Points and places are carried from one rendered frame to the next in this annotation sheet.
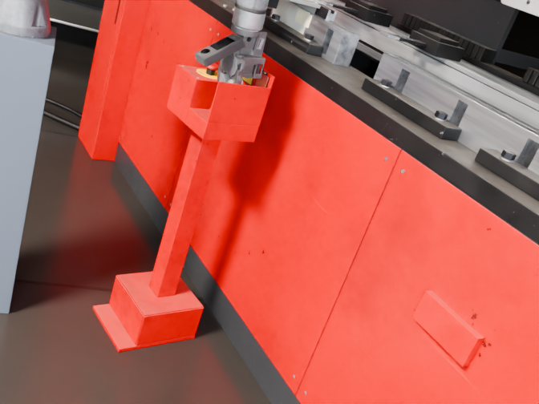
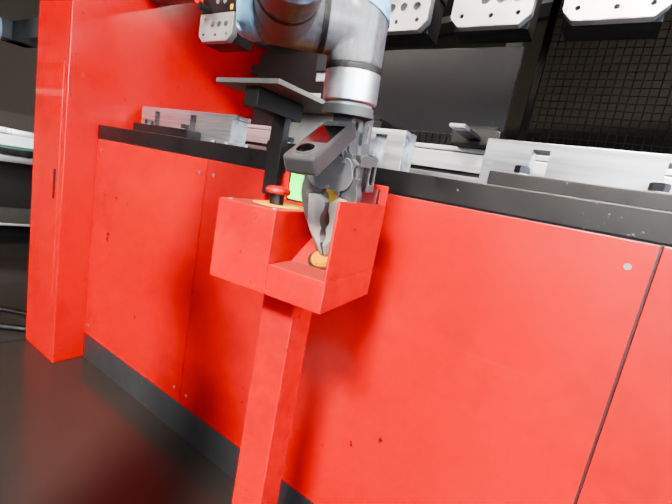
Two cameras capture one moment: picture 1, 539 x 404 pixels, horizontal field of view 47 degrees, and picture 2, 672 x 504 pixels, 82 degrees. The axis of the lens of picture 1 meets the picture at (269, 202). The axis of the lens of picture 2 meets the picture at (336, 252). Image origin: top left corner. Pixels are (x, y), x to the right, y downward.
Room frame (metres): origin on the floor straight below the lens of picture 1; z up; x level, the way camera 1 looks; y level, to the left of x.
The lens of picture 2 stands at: (0.98, 0.36, 0.83)
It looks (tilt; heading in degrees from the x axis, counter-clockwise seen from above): 10 degrees down; 340
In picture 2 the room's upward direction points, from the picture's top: 11 degrees clockwise
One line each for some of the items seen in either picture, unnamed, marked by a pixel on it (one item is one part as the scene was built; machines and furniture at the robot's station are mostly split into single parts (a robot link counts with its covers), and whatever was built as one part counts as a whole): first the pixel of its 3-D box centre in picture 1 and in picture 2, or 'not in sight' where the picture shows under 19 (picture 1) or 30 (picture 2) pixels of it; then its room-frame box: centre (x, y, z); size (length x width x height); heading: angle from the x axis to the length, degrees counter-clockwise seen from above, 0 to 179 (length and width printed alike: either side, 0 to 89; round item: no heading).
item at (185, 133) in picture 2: not in sight; (165, 131); (2.43, 0.50, 0.89); 0.30 x 0.05 x 0.03; 38
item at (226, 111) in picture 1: (219, 92); (300, 229); (1.56, 0.22, 0.75); 0.20 x 0.16 x 0.18; 44
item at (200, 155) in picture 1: (184, 212); (266, 434); (1.56, 0.22, 0.39); 0.06 x 0.06 x 0.54; 44
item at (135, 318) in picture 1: (147, 308); not in sight; (1.54, 0.24, 0.06); 0.25 x 0.20 x 0.12; 134
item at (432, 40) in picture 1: (419, 39); (473, 133); (1.82, -0.24, 1.01); 0.26 x 0.12 x 0.05; 128
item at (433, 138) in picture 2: (445, 36); (451, 141); (2.07, -0.35, 1.02); 0.37 x 0.06 x 0.04; 38
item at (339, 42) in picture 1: (310, 29); (338, 145); (1.95, 0.06, 0.92); 0.39 x 0.06 x 0.10; 38
